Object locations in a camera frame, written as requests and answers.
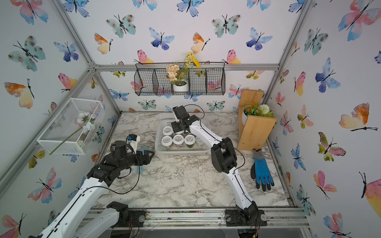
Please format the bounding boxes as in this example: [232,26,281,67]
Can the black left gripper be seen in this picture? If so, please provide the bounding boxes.
[118,149,155,171]

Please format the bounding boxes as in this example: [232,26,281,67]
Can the yogurt cup without cap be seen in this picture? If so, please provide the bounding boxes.
[195,137,205,147]

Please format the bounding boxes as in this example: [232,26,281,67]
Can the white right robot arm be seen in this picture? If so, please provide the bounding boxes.
[171,106,259,223]

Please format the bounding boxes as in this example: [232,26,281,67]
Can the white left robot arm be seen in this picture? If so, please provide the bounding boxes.
[39,134,155,238]

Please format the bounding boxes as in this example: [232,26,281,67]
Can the white plastic perforated basket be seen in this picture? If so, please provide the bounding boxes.
[155,120,210,156]

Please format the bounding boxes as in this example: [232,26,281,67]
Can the white pot beige flowers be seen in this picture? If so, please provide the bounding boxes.
[166,52,201,93]

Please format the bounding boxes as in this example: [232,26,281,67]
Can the wooden corner shelf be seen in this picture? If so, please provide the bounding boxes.
[237,89,277,151]

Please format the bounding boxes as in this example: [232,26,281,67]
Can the pink artificial flower stem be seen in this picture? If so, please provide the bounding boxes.
[50,111,98,155]

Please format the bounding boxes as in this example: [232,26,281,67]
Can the white pot green plant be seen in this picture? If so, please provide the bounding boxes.
[242,103,274,125]

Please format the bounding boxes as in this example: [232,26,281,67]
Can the blue black work glove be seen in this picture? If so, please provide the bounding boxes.
[251,149,274,191]

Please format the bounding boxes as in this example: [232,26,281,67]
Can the black wire wall basket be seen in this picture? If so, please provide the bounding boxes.
[132,61,226,96]

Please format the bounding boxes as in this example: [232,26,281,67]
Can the white wire mesh box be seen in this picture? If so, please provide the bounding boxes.
[37,98,105,155]

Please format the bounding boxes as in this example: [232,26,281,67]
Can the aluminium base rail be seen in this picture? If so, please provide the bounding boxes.
[129,207,310,230]

